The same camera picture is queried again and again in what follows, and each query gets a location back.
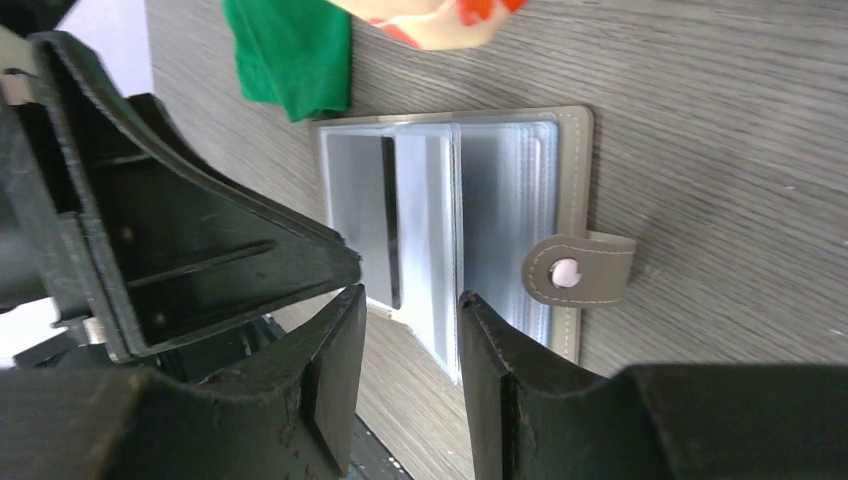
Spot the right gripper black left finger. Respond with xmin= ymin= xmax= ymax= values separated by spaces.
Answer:
xmin=1 ymin=285 xmax=366 ymax=479

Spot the green cloth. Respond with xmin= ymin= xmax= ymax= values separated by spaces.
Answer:
xmin=221 ymin=0 xmax=352 ymax=122

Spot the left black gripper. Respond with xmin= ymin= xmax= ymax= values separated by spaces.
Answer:
xmin=1 ymin=1 xmax=361 ymax=382

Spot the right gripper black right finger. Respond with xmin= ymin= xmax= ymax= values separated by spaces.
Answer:
xmin=457 ymin=292 xmax=847 ymax=479

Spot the orange patterned hanging cloth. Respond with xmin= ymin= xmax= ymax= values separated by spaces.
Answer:
xmin=331 ymin=0 xmax=525 ymax=50

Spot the grey card holder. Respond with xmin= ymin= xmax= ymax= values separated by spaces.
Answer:
xmin=312 ymin=105 xmax=636 ymax=382

